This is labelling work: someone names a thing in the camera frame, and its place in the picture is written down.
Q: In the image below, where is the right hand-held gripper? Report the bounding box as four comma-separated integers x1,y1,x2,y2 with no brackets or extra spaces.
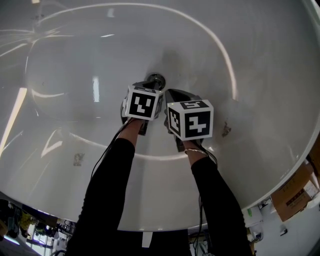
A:
163,88,215,154

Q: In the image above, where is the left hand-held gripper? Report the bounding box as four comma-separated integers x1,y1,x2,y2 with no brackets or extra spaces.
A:
120,77,165,137

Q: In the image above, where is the chrome bathtub drain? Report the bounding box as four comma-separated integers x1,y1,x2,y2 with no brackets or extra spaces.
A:
146,72,167,90

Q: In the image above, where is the person's left forearm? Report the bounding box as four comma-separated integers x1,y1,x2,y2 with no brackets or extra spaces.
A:
65,118,148,256

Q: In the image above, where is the person's right forearm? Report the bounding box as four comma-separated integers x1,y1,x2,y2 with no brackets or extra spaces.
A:
184,146,252,256

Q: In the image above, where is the white bathtub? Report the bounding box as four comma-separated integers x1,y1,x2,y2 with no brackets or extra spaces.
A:
0,0,320,233

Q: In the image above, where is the white jug with green cap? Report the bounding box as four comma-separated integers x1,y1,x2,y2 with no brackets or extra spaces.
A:
245,203,264,241

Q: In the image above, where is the person's black torso clothing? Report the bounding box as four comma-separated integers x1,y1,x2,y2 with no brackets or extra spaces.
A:
113,227,191,256

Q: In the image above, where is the cardboard box with white label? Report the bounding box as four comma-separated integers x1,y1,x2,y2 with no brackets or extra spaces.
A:
270,161,320,223

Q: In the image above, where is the plain cardboard box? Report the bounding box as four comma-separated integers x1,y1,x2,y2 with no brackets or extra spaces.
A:
306,147,320,177

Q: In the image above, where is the cluttered dark desk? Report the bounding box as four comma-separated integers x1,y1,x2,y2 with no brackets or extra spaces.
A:
0,191,76,256

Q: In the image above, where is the silver bracelet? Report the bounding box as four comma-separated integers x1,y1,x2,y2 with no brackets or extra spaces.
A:
184,147,209,158

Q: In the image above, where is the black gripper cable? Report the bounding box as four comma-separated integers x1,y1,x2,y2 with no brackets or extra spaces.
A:
198,146,219,256
90,119,132,181

